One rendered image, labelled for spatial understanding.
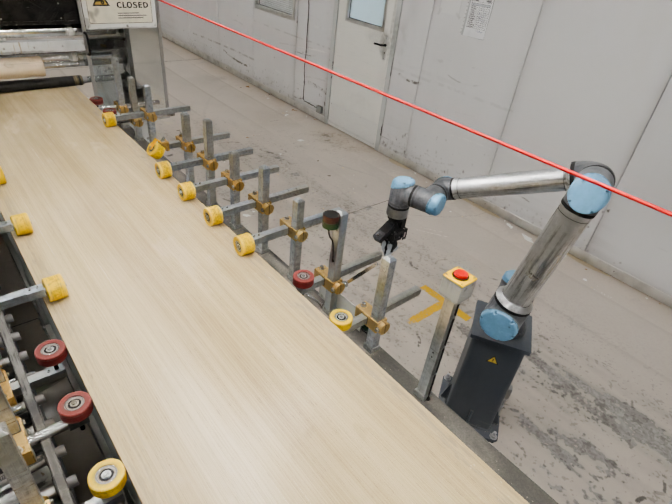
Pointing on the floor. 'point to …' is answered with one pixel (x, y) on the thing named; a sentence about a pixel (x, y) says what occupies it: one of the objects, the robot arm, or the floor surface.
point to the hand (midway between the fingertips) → (385, 255)
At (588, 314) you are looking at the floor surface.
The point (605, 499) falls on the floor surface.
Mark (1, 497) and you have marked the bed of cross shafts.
